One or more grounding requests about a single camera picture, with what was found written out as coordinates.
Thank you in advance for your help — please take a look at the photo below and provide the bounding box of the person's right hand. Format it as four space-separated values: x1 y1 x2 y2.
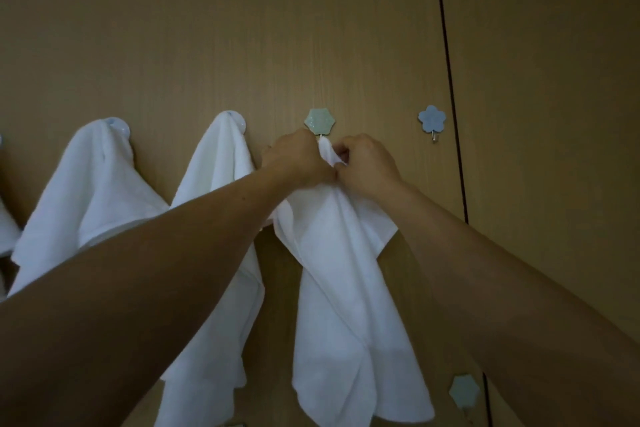
332 134 405 203

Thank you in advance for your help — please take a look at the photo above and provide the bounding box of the person's left hand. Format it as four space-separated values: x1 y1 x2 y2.
259 128 337 188

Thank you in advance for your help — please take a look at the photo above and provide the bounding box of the white towel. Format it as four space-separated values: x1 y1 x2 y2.
271 136 436 427
154 111 266 427
7 118 171 298
0 195 23 258

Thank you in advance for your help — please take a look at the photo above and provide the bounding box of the person's right forearm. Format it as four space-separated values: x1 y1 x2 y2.
385 180 640 427

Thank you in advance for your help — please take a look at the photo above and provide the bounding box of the person's left forearm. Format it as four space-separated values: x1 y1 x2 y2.
0 167 296 427

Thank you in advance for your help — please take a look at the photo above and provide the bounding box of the green flower wall hook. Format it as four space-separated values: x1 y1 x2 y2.
304 108 337 137
448 374 481 413

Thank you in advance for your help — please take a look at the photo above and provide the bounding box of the blue flower wall hook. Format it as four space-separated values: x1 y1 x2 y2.
418 105 447 143

